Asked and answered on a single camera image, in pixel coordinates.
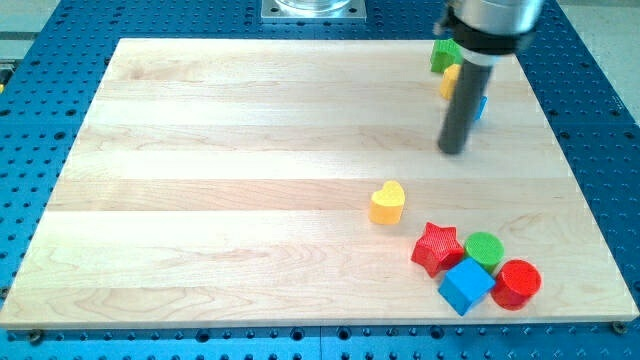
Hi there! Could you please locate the yellow heart block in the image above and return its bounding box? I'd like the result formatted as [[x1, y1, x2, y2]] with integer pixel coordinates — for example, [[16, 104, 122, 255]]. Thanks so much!
[[369, 180, 406, 225]]

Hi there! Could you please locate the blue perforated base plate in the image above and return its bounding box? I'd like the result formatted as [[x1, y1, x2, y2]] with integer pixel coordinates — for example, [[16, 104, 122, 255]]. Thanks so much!
[[1, 1, 639, 359]]

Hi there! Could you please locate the red cylinder block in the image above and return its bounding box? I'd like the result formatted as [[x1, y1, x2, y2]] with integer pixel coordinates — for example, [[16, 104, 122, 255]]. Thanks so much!
[[491, 259, 542, 311]]

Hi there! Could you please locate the green star block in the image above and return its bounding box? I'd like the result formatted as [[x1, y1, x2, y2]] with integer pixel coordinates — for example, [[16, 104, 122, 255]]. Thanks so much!
[[430, 39, 463, 73]]

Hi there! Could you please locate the wooden board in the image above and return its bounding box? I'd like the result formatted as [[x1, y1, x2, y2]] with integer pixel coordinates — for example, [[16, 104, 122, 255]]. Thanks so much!
[[1, 39, 638, 330]]

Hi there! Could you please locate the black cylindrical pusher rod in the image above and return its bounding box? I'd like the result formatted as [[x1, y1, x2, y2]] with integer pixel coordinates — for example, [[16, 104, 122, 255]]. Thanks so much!
[[438, 52, 494, 154]]

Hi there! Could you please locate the blue block behind rod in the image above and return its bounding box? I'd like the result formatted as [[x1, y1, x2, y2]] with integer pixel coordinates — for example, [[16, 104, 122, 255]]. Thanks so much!
[[474, 96, 488, 121]]

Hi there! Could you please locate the yellow block behind rod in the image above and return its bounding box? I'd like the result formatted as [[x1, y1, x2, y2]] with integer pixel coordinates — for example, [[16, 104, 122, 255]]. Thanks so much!
[[439, 64, 461, 100]]

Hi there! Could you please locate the green cylinder block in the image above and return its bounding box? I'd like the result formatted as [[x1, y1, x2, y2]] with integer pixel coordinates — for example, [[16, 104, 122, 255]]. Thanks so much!
[[464, 232, 504, 274]]

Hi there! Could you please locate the blue cube block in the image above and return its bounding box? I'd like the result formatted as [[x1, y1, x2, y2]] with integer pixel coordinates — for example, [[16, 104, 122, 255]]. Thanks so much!
[[438, 258, 496, 316]]

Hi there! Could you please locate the red star block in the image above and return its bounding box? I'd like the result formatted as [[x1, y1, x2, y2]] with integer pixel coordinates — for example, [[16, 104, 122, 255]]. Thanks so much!
[[411, 222, 465, 278]]

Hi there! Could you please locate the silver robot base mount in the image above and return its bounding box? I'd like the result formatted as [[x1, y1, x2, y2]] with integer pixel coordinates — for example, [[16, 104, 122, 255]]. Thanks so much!
[[260, 0, 367, 23]]

